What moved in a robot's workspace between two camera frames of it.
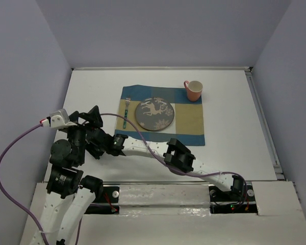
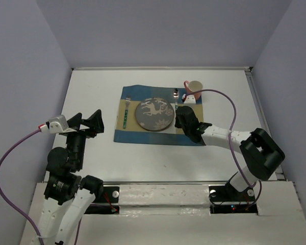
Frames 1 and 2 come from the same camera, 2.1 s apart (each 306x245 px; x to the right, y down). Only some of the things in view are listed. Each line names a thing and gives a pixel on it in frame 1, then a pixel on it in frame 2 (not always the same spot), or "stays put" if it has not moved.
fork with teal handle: [127, 101] stays put
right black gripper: [90, 148] → [177, 123]
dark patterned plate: [154, 114] stays put
